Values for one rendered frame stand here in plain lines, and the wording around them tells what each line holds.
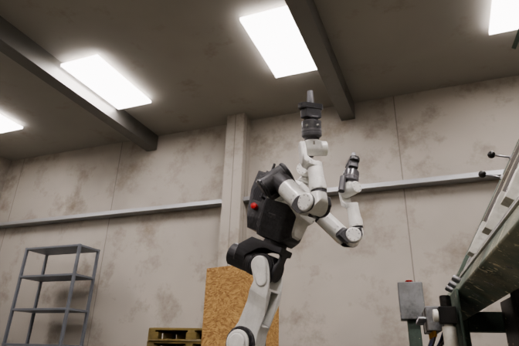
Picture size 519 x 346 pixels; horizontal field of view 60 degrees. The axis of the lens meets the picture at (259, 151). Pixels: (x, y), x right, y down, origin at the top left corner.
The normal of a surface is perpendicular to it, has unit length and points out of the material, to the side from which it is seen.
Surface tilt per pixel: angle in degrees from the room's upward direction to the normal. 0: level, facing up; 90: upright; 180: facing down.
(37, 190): 90
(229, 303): 90
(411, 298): 90
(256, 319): 90
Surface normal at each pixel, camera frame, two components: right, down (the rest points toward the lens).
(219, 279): -0.61, -0.35
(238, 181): -0.37, -0.39
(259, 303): -0.60, 0.02
